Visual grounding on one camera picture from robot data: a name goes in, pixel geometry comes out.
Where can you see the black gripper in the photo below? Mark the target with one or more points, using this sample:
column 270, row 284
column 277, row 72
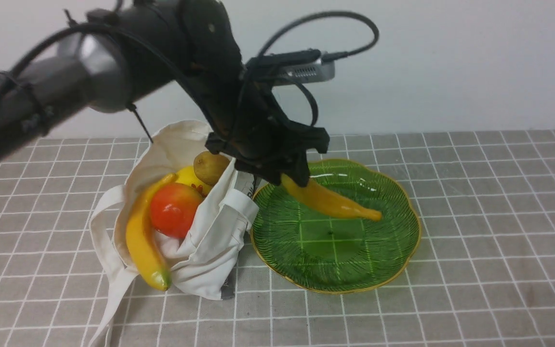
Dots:
column 258, row 134

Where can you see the small yellow banana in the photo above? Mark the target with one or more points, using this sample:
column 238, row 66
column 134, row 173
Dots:
column 327, row 202

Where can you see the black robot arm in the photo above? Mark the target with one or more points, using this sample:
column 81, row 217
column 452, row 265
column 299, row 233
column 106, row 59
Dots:
column 116, row 58

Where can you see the white cloth tote bag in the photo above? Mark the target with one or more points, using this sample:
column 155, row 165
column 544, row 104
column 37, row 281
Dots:
column 203, row 261

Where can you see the brown-green pear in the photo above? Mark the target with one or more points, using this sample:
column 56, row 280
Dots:
column 209, row 167

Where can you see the green glass plate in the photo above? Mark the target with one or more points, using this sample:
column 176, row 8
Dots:
column 337, row 256

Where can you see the yellow lemon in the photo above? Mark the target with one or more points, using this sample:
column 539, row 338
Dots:
column 187, row 176

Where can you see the red apple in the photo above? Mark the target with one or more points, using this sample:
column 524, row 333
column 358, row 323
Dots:
column 173, row 209

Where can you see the large yellow banana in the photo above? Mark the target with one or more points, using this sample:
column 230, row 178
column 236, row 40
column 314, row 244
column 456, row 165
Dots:
column 141, row 242

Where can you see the grey checkered tablecloth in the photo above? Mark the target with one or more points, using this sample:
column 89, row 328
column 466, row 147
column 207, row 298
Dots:
column 483, row 275

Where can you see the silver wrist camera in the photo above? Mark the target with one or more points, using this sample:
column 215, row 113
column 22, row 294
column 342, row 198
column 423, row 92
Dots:
column 304, row 67

